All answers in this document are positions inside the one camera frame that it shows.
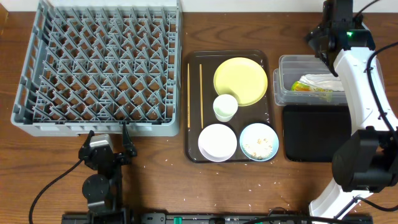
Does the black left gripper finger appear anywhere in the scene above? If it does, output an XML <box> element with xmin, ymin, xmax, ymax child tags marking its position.
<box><xmin>79</xmin><ymin>130</ymin><xmax>95</xmax><ymax>153</ymax></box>
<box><xmin>122</xmin><ymin>124</ymin><xmax>137</xmax><ymax>157</ymax></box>

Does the white shallow bowl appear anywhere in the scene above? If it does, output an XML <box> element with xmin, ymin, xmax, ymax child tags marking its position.
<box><xmin>198</xmin><ymin>124</ymin><xmax>238</xmax><ymax>162</ymax></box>

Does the white plastic cup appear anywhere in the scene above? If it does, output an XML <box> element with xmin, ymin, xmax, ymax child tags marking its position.
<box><xmin>213</xmin><ymin>94</ymin><xmax>238</xmax><ymax>123</ymax></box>

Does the light blue bowl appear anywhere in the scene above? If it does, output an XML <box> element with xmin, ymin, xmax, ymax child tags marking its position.
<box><xmin>239</xmin><ymin>123</ymin><xmax>279</xmax><ymax>162</ymax></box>

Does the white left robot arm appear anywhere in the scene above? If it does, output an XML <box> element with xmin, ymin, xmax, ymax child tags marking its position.
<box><xmin>78</xmin><ymin>125</ymin><xmax>137</xmax><ymax>223</ymax></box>

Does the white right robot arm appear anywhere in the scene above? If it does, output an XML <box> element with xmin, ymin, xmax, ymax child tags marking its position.
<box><xmin>306</xmin><ymin>0</ymin><xmax>397</xmax><ymax>223</ymax></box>

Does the clear plastic waste bin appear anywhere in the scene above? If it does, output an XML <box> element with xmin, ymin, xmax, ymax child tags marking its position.
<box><xmin>274</xmin><ymin>55</ymin><xmax>347</xmax><ymax>106</ymax></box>

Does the black waste tray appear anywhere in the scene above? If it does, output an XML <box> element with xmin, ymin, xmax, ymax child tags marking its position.
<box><xmin>282</xmin><ymin>105</ymin><xmax>351</xmax><ymax>162</ymax></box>

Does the grey plastic dish rack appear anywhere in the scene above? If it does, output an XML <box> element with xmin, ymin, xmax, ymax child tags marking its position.
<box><xmin>11</xmin><ymin>1</ymin><xmax>182</xmax><ymax>136</ymax></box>

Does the left wooden chopstick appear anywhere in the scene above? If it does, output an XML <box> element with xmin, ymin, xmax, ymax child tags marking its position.
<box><xmin>187</xmin><ymin>63</ymin><xmax>190</xmax><ymax>129</ymax></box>

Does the wooden chopstick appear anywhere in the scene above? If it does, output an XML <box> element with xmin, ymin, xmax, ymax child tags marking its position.
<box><xmin>199</xmin><ymin>64</ymin><xmax>204</xmax><ymax>129</ymax></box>
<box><xmin>187</xmin><ymin>63</ymin><xmax>190</xmax><ymax>129</ymax></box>

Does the right wooden chopstick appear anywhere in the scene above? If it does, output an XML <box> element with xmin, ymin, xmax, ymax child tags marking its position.
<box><xmin>199</xmin><ymin>64</ymin><xmax>204</xmax><ymax>129</ymax></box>

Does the dark brown serving tray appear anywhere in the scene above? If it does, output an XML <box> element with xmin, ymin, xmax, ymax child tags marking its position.
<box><xmin>184</xmin><ymin>50</ymin><xmax>275</xmax><ymax>164</ymax></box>

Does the yellow round plate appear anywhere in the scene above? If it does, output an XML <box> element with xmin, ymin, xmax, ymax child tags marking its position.
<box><xmin>213</xmin><ymin>57</ymin><xmax>268</xmax><ymax>106</ymax></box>

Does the yellow green wrapper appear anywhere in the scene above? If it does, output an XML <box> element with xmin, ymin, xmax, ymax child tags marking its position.
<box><xmin>290</xmin><ymin>81</ymin><xmax>332</xmax><ymax>101</ymax></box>

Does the crumpled white napkin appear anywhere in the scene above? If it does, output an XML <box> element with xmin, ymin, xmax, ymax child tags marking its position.
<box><xmin>299</xmin><ymin>73</ymin><xmax>344</xmax><ymax>91</ymax></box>

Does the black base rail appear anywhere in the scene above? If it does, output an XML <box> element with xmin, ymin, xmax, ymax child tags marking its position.
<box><xmin>61</xmin><ymin>213</ymin><xmax>374</xmax><ymax>224</ymax></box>

